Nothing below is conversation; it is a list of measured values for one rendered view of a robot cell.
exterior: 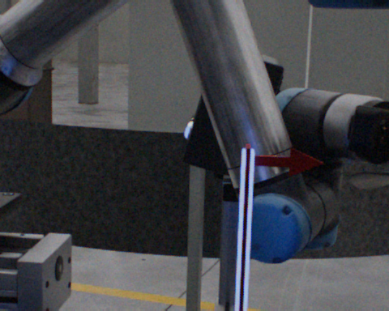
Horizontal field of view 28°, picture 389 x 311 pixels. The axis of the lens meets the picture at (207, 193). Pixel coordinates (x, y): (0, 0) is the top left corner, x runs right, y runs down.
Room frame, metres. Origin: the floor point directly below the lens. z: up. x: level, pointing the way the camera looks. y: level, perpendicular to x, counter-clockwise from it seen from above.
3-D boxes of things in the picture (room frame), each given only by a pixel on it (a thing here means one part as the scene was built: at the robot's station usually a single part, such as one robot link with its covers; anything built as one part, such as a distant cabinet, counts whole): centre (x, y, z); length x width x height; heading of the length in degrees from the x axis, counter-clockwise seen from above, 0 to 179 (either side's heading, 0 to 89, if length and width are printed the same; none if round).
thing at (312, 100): (0.96, -0.13, 1.17); 0.11 x 0.08 x 0.09; 35
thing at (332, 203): (0.95, -0.12, 1.08); 0.11 x 0.08 x 0.11; 159
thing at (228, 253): (1.18, -0.04, 0.96); 0.03 x 0.03 x 0.20; 88
